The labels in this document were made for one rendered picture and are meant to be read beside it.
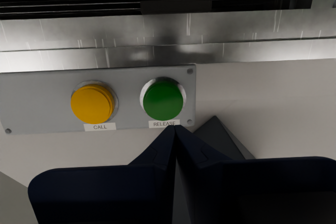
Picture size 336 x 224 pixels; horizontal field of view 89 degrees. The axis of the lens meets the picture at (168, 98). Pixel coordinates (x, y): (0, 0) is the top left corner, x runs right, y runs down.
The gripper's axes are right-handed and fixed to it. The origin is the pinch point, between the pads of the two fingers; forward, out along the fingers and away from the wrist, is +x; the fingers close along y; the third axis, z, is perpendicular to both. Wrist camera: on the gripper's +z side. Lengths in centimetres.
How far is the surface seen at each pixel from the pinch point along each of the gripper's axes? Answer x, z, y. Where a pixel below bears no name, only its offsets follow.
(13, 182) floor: 108, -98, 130
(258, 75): 20.6, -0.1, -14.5
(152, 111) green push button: 9.2, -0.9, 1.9
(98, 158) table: 20.8, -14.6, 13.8
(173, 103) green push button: 9.2, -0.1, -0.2
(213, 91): 20.5, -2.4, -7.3
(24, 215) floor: 109, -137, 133
